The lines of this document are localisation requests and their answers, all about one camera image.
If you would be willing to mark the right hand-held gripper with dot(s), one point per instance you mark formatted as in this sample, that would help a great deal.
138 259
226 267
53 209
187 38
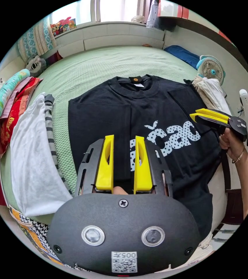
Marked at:
235 125

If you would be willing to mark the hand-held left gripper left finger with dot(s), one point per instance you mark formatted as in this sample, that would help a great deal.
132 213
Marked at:
104 170

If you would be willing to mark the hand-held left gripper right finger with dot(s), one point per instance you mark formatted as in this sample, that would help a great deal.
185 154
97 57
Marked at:
143 174

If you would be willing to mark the black t-shirt with dotted print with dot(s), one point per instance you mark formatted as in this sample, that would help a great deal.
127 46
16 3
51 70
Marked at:
158 113

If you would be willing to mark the person's right forearm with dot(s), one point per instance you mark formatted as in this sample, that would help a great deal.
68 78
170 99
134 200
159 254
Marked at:
247 185

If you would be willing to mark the person's left hand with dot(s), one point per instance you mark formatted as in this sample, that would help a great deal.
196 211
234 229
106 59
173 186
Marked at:
120 191

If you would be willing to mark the person's right hand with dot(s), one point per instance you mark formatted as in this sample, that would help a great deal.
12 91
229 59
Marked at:
230 141

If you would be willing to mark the pile of cream clothes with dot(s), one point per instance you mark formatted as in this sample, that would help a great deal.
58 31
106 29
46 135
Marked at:
211 93

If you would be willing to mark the teal table fan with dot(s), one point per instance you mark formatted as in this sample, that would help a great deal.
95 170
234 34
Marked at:
212 69

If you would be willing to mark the blue pillow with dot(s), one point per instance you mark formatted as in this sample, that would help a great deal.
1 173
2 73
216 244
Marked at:
183 54

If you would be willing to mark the pile of white striped clothes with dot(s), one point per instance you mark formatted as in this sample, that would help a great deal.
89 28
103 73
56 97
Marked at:
32 157

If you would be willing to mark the houndstooth and orange cloth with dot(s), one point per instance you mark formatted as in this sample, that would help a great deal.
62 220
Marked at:
31 233

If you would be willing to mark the bed with green quilt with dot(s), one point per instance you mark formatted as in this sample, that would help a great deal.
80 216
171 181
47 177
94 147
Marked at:
115 63

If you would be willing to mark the red printed pillow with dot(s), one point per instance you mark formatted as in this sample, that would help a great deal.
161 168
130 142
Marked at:
14 115

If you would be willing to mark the small white fan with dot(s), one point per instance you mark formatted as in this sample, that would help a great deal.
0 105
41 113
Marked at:
138 19

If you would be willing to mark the grey stuffed toy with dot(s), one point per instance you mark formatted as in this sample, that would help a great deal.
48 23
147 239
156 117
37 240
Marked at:
36 65

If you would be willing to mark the teal printed pillow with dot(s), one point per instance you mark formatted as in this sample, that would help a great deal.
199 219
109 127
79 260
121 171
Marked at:
5 93

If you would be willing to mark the window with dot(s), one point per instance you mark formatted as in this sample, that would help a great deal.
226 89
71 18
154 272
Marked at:
115 11

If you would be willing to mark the teal patterned curtain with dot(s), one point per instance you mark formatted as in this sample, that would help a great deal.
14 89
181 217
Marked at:
35 39

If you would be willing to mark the colourful toys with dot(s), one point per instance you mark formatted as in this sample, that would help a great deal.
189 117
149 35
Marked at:
62 26

